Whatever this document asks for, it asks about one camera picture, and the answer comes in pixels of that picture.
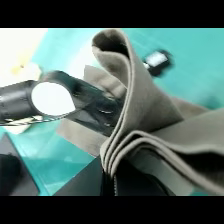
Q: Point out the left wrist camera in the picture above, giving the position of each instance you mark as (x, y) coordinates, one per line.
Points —
(157, 61)

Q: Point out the brown garment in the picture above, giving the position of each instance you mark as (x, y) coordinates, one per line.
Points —
(150, 110)

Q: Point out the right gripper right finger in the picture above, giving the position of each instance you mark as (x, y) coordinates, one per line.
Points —
(136, 183)

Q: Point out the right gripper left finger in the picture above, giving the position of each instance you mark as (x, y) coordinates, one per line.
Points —
(90, 181)

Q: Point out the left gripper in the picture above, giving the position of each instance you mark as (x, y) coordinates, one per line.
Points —
(100, 110)

